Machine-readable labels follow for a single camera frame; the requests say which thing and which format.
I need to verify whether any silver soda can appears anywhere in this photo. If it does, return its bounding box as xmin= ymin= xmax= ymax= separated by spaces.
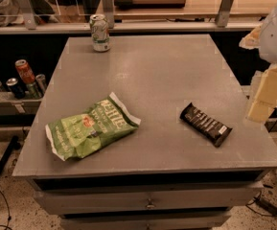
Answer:
xmin=35 ymin=74 xmax=47 ymax=94

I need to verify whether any green jalapeno chip bag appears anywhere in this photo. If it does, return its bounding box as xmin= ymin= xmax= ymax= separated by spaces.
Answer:
xmin=45 ymin=92 xmax=141 ymax=161

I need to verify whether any black power adapter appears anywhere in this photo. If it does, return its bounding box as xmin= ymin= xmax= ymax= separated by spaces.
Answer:
xmin=256 ymin=197 xmax=277 ymax=217

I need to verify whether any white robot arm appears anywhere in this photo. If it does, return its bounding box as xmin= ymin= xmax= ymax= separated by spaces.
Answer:
xmin=239 ymin=5 xmax=277 ymax=123

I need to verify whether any black candy bar wrapper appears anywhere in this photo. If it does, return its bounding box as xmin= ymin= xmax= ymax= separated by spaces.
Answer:
xmin=180 ymin=103 xmax=232 ymax=148

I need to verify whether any dark blue soda can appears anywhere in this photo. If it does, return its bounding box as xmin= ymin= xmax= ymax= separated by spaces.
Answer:
xmin=6 ymin=78 xmax=25 ymax=99

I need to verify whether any grey upper drawer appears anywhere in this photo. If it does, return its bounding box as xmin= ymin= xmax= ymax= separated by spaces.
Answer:
xmin=34 ymin=181 xmax=263 ymax=216

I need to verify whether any grey lower drawer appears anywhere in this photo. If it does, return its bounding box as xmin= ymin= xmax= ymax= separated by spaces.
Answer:
xmin=60 ymin=211 xmax=231 ymax=230

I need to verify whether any red soda can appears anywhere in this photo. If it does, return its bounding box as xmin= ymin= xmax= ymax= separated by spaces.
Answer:
xmin=15 ymin=59 xmax=35 ymax=84

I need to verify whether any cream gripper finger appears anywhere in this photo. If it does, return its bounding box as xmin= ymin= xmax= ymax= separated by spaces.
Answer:
xmin=245 ymin=64 xmax=277 ymax=123
xmin=239 ymin=26 xmax=261 ymax=50

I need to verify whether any grey drawer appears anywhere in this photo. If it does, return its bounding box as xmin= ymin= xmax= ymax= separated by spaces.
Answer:
xmin=34 ymin=181 xmax=263 ymax=216
xmin=60 ymin=211 xmax=231 ymax=230

